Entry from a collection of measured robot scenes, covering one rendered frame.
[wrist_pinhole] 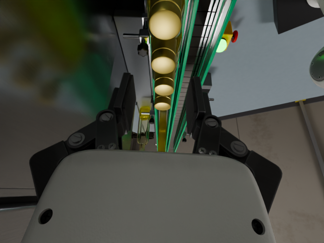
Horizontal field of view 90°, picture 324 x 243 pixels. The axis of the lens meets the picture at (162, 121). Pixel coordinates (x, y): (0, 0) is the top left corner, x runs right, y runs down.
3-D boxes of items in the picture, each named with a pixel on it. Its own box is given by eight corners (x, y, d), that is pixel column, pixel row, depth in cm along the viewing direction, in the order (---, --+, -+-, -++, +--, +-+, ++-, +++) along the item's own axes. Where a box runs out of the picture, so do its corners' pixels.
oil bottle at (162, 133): (158, 129, 126) (156, 167, 115) (166, 129, 126) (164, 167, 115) (158, 131, 132) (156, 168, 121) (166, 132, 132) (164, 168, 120)
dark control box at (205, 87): (195, 71, 83) (195, 85, 79) (210, 72, 83) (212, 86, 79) (192, 81, 90) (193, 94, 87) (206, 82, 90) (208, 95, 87)
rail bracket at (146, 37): (126, 7, 43) (118, 45, 38) (151, 8, 43) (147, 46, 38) (128, 22, 47) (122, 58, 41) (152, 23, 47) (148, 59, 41)
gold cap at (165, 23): (149, -21, 17) (146, 7, 15) (184, -19, 17) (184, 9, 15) (151, 14, 20) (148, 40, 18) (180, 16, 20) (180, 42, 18)
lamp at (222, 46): (215, 37, 56) (216, 43, 54) (228, 37, 55) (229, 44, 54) (211, 47, 60) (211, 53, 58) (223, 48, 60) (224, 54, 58)
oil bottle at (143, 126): (139, 107, 94) (134, 152, 84) (149, 107, 93) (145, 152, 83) (142, 112, 99) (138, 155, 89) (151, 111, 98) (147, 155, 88)
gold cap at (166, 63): (151, 31, 22) (149, 55, 20) (178, 32, 22) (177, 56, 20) (152, 51, 25) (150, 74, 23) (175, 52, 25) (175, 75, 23)
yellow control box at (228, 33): (210, 19, 57) (212, 33, 54) (232, 20, 57) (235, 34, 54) (206, 36, 64) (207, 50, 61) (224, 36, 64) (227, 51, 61)
